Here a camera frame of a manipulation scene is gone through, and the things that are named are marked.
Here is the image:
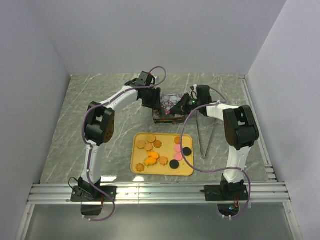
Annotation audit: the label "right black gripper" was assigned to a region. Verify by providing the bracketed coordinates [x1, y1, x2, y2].
[170, 93, 202, 117]

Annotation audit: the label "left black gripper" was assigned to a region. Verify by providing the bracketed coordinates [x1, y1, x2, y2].
[141, 87, 162, 110]

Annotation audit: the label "gold tin lid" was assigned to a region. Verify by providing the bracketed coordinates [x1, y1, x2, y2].
[152, 93, 185, 121]

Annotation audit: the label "dark green cookie tin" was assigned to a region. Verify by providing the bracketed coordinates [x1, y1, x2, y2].
[152, 109, 186, 124]

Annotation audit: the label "metal serving tongs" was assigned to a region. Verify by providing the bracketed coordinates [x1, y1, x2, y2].
[196, 112, 216, 160]

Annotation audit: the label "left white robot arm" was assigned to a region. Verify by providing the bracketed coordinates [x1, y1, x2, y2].
[71, 71, 161, 202]

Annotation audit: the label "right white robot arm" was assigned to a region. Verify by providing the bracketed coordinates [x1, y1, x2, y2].
[170, 85, 260, 200]

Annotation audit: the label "chocolate chip cookie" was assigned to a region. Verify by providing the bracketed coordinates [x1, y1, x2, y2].
[174, 136, 183, 144]

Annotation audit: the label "round dotted biscuit top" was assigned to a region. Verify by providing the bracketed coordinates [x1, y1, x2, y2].
[146, 134, 157, 143]

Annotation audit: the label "round dotted biscuit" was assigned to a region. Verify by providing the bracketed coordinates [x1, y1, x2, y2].
[146, 134, 157, 143]
[136, 140, 146, 149]

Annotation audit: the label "pink sandwich cookie upper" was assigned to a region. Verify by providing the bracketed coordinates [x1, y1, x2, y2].
[174, 144, 182, 153]

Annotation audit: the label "pink sandwich cookie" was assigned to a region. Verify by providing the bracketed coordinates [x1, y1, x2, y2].
[173, 152, 183, 161]
[174, 144, 182, 153]

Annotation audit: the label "brown swirl cookie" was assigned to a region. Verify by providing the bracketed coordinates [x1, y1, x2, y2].
[153, 140, 163, 148]

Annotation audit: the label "black sandwich cookie right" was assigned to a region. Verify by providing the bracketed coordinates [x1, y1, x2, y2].
[182, 147, 192, 156]

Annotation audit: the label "black sandwich cookie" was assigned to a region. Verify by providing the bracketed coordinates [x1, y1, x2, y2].
[169, 159, 180, 170]
[182, 147, 192, 156]

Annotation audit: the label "round dotted biscuit left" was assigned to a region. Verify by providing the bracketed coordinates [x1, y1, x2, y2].
[136, 140, 146, 149]

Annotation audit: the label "pink sandwich cookie lower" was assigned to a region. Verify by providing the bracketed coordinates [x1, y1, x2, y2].
[173, 152, 183, 161]

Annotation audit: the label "tan flower cookie centre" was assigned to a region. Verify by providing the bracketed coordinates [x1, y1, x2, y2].
[144, 142, 153, 152]

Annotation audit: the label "tan flower cookie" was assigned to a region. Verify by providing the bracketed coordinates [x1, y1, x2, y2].
[144, 142, 153, 152]
[158, 156, 168, 166]

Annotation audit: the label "yellow plastic tray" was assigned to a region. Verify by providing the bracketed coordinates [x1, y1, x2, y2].
[130, 132, 194, 177]

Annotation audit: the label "orange fish cookie middle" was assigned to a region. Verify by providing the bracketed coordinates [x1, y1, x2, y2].
[147, 151, 160, 160]

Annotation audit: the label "orange fish cookie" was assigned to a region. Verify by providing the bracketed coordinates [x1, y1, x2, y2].
[147, 151, 160, 160]
[144, 157, 157, 167]

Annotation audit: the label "tan flower cookie lower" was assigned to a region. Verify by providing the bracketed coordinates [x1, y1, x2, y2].
[158, 156, 168, 166]

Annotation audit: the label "black sandwich cookie lower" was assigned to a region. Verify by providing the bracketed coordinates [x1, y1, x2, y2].
[169, 159, 180, 170]

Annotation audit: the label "orange fish cookie bottom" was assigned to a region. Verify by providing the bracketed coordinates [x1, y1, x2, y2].
[144, 157, 157, 167]

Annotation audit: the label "swirl cookie bottom left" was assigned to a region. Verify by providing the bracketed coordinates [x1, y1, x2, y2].
[135, 163, 145, 173]

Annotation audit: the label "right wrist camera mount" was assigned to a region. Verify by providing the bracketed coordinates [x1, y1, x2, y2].
[190, 84, 198, 95]

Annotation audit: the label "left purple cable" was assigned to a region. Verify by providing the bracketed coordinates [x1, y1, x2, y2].
[81, 66, 168, 222]

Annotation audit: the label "purple cable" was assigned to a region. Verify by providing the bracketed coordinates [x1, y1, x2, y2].
[179, 87, 252, 219]
[81, 66, 168, 222]

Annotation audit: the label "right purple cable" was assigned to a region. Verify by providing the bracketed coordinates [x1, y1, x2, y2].
[179, 87, 252, 219]

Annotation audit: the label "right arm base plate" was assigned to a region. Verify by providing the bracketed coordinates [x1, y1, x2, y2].
[201, 185, 249, 219]

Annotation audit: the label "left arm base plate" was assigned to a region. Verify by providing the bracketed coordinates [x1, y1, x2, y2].
[70, 186, 117, 217]

